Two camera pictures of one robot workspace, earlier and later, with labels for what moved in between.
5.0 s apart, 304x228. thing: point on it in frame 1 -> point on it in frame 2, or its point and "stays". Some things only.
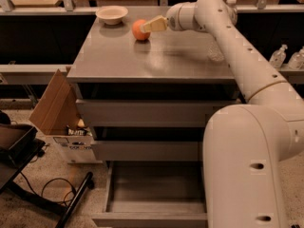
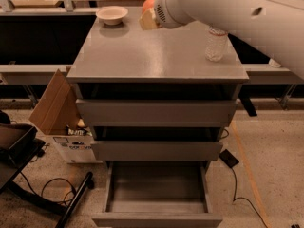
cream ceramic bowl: x=111 y=14 stays
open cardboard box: x=59 y=115 stays
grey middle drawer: x=148 y=150 stays
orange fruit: x=137 y=32 -> x=149 y=3
